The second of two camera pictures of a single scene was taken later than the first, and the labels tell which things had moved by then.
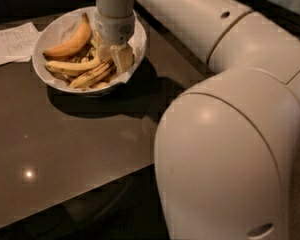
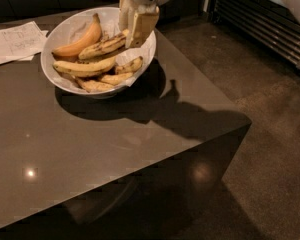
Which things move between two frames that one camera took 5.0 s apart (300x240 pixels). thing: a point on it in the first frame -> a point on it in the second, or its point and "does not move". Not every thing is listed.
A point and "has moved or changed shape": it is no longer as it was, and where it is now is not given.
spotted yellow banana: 93,76 has moved or changed shape
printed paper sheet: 13,44 does not move
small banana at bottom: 99,85 does not move
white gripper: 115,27 -> 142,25
